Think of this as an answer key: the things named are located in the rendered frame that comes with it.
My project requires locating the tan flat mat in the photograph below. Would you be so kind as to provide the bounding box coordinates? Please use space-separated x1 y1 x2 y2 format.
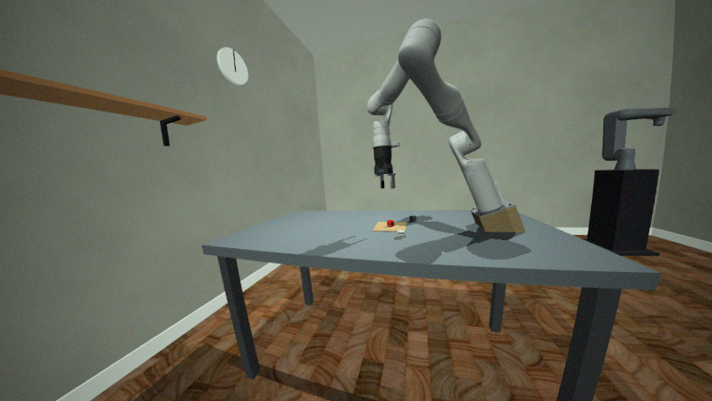
373 222 406 231

